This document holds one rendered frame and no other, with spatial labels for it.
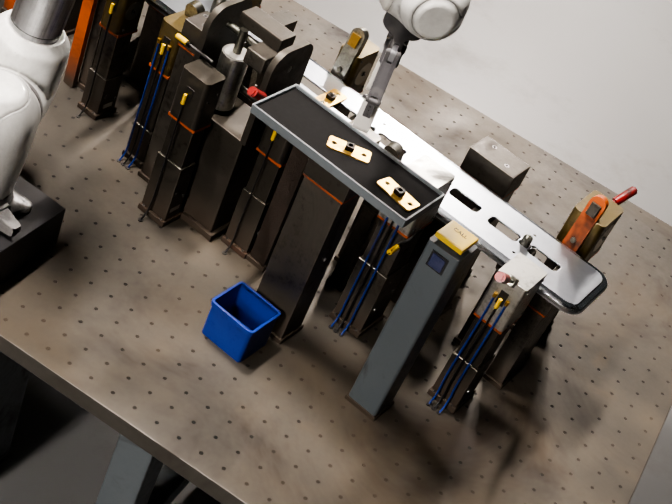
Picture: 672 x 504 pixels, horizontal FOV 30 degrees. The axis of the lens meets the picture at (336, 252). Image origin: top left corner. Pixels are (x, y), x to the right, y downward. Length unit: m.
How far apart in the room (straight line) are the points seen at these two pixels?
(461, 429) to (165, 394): 0.61
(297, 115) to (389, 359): 0.49
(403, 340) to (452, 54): 2.99
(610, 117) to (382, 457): 3.14
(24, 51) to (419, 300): 0.87
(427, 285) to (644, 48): 3.89
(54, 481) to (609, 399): 1.31
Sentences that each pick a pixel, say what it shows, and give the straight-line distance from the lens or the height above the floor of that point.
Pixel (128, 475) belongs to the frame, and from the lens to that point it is 2.47.
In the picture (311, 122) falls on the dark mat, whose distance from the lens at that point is 2.35.
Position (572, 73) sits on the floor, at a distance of 5.54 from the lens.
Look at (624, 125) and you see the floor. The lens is 5.37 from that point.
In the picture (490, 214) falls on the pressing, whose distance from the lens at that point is 2.62.
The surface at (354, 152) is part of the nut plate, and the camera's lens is 2.31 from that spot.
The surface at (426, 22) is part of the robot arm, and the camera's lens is 1.90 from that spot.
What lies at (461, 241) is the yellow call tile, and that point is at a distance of 2.23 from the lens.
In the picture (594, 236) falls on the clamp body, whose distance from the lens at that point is 2.67.
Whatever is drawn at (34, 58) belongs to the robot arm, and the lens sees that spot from 2.43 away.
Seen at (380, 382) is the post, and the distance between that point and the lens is 2.44.
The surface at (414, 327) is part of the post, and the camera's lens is 2.33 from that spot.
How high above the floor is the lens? 2.44
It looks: 38 degrees down
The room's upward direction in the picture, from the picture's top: 25 degrees clockwise
